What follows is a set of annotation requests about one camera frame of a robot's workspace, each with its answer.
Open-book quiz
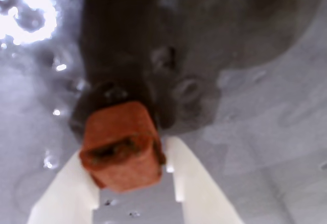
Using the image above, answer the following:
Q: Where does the dark grey glossy mat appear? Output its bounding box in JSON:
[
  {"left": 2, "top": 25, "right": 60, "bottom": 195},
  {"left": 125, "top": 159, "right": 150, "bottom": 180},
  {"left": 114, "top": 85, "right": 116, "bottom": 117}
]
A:
[{"left": 0, "top": 0, "right": 327, "bottom": 224}]

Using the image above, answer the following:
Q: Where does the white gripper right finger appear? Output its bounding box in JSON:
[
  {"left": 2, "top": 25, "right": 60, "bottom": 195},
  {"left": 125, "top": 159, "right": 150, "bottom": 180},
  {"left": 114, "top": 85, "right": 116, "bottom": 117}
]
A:
[{"left": 163, "top": 135, "right": 244, "bottom": 224}]

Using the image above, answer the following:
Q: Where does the red cube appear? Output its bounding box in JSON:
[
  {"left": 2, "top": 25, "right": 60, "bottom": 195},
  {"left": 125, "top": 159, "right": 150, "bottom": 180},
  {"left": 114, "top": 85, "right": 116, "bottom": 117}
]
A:
[{"left": 78, "top": 100, "right": 167, "bottom": 193}]

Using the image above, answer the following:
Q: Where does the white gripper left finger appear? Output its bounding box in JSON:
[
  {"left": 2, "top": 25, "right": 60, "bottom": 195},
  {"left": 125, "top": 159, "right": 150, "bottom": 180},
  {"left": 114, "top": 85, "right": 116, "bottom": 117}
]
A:
[{"left": 26, "top": 150, "right": 101, "bottom": 224}]

